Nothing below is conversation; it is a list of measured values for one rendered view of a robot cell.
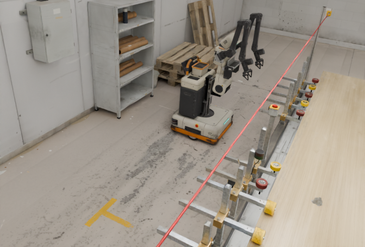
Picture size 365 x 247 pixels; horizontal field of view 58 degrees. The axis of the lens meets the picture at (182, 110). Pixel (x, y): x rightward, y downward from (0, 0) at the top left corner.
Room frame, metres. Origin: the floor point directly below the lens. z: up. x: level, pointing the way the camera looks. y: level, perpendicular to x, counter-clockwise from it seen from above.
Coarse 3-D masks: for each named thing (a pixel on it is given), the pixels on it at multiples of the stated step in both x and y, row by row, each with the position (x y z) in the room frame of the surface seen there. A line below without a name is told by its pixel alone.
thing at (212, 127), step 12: (216, 108) 4.02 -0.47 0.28; (180, 120) 3.68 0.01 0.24; (192, 120) 3.64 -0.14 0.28; (204, 120) 3.66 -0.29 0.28; (216, 120) 3.69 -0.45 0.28; (228, 120) 3.80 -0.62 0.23; (180, 132) 3.70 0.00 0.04; (192, 132) 3.60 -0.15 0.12; (204, 132) 3.52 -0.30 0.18; (216, 132) 3.47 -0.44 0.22
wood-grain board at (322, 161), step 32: (320, 96) 3.30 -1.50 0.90; (352, 96) 3.36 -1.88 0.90; (320, 128) 2.59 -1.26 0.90; (352, 128) 2.63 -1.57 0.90; (288, 160) 2.06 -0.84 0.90; (320, 160) 2.09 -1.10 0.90; (352, 160) 2.12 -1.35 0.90; (288, 192) 1.70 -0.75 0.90; (320, 192) 1.72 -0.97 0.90; (352, 192) 1.74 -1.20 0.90; (256, 224) 1.40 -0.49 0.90; (288, 224) 1.41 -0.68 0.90; (320, 224) 1.43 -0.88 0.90; (352, 224) 1.45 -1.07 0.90
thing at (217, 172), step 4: (208, 168) 1.94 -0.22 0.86; (212, 168) 1.94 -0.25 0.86; (216, 172) 1.91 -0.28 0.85; (220, 172) 1.90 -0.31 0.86; (224, 172) 1.91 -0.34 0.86; (224, 176) 1.88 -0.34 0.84; (228, 176) 1.87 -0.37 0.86; (232, 176) 1.87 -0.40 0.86; (232, 180) 1.85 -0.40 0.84; (248, 184) 1.80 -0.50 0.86; (252, 184) 1.80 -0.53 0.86; (256, 188) 1.77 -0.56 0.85
